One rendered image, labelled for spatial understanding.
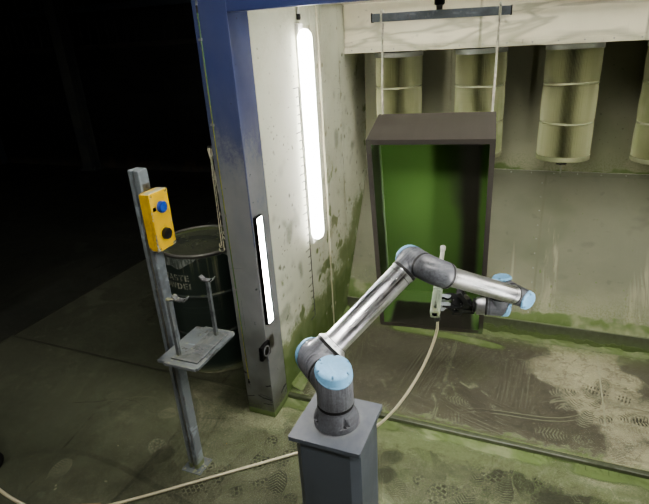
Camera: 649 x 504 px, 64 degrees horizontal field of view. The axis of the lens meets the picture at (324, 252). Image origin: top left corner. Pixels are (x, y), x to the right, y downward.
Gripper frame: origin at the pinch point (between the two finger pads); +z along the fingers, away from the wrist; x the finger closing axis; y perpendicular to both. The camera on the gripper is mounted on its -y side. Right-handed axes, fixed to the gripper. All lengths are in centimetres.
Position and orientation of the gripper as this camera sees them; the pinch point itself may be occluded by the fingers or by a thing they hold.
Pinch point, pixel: (435, 299)
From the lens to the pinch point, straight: 272.3
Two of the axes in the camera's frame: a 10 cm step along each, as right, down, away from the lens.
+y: 1.4, 6.9, 7.1
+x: 2.1, -7.3, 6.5
